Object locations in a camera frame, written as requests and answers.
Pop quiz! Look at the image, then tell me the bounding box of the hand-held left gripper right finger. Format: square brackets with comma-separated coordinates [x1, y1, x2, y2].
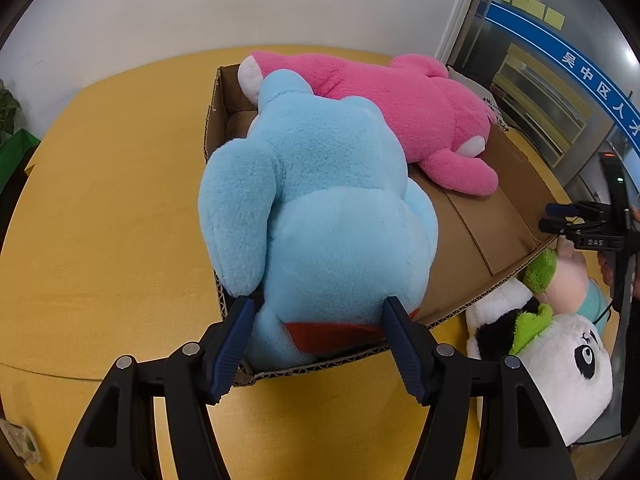
[381, 296, 573, 480]

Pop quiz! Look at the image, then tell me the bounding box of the leaf print paper cup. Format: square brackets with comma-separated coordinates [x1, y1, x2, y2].
[0, 420, 42, 466]

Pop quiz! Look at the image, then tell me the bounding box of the white panda plush toy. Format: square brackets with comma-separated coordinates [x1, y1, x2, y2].
[465, 280, 614, 448]

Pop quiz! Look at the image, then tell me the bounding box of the light blue plush toy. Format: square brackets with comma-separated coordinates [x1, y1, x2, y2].
[199, 68, 440, 371]

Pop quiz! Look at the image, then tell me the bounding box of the pink plush toy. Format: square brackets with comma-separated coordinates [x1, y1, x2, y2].
[237, 51, 499, 197]

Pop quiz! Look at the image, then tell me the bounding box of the yellow framed rack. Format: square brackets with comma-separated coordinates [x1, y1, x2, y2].
[492, 42, 598, 166]

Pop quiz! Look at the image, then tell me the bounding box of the brown cardboard box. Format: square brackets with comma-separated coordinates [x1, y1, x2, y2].
[202, 62, 558, 387]

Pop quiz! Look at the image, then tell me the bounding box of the large green potted plant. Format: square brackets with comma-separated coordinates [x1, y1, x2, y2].
[0, 79, 22, 147]

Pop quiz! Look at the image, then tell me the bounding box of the teal and pink pig plush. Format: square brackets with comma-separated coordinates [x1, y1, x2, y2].
[522, 237, 612, 323]

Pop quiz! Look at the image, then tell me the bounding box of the grey printed cloth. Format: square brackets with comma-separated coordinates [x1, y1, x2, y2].
[446, 64, 510, 133]

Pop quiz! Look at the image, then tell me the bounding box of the blue banner strip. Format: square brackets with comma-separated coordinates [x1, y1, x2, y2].
[485, 0, 640, 148]

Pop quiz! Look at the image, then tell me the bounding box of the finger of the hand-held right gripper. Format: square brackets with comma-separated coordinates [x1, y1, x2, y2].
[545, 201, 601, 219]
[539, 216, 583, 237]

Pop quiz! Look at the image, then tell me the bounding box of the green cloth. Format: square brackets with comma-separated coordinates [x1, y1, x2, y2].
[0, 130, 43, 196]

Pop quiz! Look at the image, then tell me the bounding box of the person's right hand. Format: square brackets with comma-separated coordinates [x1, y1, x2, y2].
[597, 205, 640, 301]

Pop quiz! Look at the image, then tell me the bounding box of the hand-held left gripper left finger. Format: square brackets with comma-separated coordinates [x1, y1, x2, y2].
[57, 295, 256, 480]

